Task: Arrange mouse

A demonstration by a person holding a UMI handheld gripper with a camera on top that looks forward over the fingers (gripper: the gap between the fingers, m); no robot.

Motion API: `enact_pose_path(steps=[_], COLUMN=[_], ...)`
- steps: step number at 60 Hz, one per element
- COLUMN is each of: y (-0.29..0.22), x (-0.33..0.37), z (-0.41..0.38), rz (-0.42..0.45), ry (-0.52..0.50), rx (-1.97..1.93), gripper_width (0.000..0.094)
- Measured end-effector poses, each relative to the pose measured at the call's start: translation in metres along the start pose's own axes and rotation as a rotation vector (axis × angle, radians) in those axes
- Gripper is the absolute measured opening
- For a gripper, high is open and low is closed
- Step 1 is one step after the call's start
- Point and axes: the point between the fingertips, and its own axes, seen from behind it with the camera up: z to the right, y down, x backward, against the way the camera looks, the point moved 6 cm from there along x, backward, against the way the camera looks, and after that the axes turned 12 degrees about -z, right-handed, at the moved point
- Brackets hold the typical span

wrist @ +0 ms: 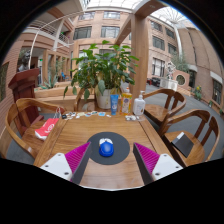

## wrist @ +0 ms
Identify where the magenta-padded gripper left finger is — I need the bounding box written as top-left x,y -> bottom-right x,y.
39,141 -> 93,185

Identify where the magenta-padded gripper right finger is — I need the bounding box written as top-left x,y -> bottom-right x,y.
132,142 -> 184,186

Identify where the blue and white computer mouse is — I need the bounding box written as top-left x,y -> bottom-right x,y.
98,137 -> 115,158

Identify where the dark grey round mouse pad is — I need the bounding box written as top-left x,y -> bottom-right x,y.
86,131 -> 131,166

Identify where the black notebook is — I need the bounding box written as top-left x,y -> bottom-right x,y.
171,131 -> 195,158

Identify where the red and white bag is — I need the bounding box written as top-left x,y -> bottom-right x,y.
34,107 -> 63,141

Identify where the wooden armchair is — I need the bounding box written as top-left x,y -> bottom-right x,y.
158,109 -> 221,168
141,88 -> 188,128
0,97 -> 68,159
73,87 -> 101,113

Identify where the white pump bottle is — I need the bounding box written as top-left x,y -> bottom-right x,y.
132,90 -> 147,117

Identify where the long wooden planter box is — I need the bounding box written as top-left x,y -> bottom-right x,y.
33,81 -> 98,113

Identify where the yellow dish soap bottle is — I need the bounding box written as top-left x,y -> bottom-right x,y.
119,87 -> 133,117

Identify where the blue squeeze tube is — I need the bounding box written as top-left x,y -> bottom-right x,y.
109,94 -> 120,116

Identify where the spiky green aloe plant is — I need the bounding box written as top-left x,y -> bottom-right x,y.
39,71 -> 61,90

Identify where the dark red wooden lectern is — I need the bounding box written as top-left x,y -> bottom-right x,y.
8,68 -> 44,126

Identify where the white abstract sculpture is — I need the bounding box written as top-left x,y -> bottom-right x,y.
164,60 -> 177,81

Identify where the green plant in white pot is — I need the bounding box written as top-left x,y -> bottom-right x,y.
63,39 -> 140,110

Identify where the dark bust statue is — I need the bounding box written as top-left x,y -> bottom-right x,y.
17,50 -> 32,72

